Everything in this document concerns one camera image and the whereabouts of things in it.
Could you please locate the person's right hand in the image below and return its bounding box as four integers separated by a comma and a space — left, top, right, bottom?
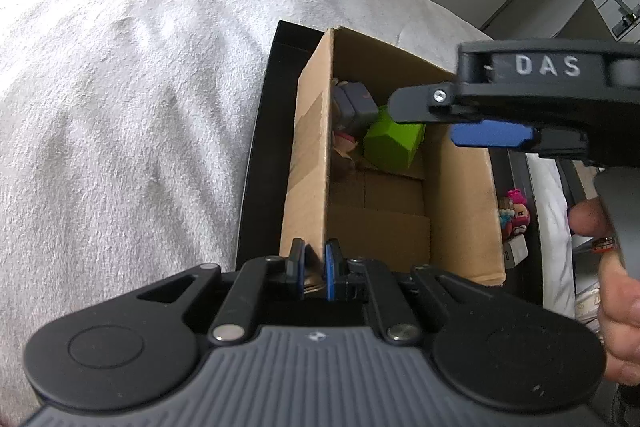
570, 199, 640, 384

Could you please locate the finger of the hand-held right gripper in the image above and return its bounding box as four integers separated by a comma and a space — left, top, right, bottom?
449, 119, 603, 166
387, 82, 482, 126

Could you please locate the grey board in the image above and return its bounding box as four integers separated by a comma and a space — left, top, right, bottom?
554, 0, 622, 40

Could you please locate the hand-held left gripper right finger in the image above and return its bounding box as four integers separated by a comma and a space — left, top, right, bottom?
322, 238, 483, 346

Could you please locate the black tray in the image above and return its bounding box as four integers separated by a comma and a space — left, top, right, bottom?
235, 20, 544, 304

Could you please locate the pink toy figure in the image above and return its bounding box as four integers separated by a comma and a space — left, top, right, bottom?
332, 129, 364, 160

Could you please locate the green hexagonal container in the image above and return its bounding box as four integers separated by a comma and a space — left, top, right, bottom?
363, 105, 426, 172

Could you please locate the grey purple block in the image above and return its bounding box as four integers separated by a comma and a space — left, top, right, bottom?
330, 80, 380, 131

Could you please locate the red figurine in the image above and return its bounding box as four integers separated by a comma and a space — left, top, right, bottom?
510, 204, 532, 237

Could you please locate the door handle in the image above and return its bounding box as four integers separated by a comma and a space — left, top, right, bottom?
612, 0, 640, 40

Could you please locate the brown cardboard box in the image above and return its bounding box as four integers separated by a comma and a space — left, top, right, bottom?
279, 27, 507, 286

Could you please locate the white charger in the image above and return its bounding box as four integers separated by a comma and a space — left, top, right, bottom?
502, 236, 529, 270

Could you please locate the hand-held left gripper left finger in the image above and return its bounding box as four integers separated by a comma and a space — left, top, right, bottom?
135, 238, 307, 346

